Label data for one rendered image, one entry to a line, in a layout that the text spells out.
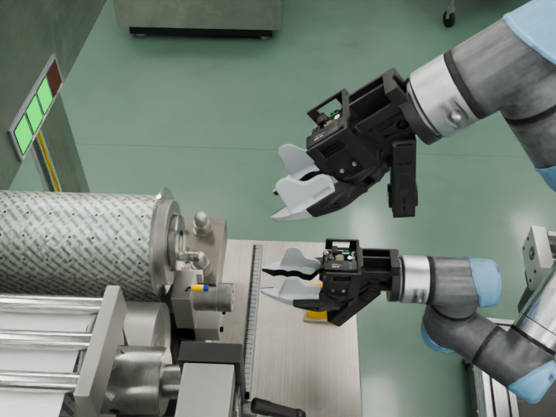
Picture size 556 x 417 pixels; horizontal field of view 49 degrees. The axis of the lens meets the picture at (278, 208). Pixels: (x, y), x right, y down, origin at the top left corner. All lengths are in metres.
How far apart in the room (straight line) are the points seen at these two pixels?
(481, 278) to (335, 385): 0.32
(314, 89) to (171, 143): 0.85
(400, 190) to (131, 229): 0.33
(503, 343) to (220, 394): 0.62
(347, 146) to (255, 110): 2.55
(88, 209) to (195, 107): 2.43
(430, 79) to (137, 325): 0.45
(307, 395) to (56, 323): 0.62
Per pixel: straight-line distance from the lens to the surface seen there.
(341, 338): 1.14
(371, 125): 0.63
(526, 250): 1.63
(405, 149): 0.64
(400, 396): 2.13
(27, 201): 0.84
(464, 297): 0.96
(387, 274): 0.93
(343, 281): 0.91
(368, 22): 3.97
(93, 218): 0.80
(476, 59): 0.60
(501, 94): 0.60
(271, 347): 1.13
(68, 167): 1.88
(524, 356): 1.01
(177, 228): 0.80
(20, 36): 1.20
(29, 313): 0.56
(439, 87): 0.60
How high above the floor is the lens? 1.86
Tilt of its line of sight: 45 degrees down
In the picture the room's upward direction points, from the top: straight up
